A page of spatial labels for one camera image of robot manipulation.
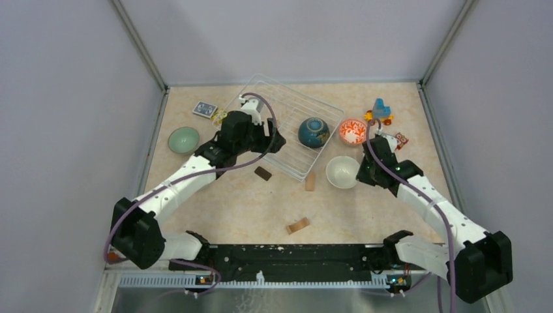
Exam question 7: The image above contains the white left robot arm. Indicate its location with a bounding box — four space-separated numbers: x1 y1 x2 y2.
104 110 286 269

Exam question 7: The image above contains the white orange pattern bowl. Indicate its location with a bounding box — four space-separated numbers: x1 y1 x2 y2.
338 119 367 145

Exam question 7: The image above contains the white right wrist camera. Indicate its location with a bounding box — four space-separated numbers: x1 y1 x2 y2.
381 134 399 152

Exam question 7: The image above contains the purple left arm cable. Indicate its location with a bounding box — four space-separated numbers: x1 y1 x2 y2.
102 92 278 299

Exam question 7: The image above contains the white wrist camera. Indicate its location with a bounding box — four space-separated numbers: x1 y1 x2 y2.
239 96 263 125
381 134 399 152

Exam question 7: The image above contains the dark teal bowl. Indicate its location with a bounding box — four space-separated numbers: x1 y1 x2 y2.
297 117 330 149

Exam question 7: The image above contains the colourful toy block car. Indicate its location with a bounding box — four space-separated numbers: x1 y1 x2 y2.
364 98 394 126

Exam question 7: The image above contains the blue playing card box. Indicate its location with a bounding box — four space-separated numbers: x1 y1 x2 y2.
192 101 218 119

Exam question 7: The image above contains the light green celadon bowl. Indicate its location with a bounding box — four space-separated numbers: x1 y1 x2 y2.
168 127 200 155

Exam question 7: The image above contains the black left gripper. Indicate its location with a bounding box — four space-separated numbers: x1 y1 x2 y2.
234 117 286 155

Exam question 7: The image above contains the orange block on frame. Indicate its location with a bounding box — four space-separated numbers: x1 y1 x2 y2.
106 252 120 264

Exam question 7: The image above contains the yellow owl card box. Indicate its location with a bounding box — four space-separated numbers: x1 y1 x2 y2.
211 110 228 127

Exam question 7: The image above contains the dark brown block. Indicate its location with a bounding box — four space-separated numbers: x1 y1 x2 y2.
254 166 273 181

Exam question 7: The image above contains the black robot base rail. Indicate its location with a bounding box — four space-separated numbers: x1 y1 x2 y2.
192 244 405 283

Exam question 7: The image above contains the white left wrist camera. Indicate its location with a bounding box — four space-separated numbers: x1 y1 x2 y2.
239 96 263 125

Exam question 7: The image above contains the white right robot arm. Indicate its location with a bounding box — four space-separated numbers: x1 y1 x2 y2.
356 135 513 303

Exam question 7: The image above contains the arched wooden block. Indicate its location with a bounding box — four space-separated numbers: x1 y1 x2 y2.
286 217 310 235

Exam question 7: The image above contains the light wooden block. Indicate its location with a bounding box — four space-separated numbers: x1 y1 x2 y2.
305 171 316 192

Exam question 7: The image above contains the beige flower pattern bowl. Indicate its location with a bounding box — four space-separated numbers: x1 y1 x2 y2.
325 156 360 189

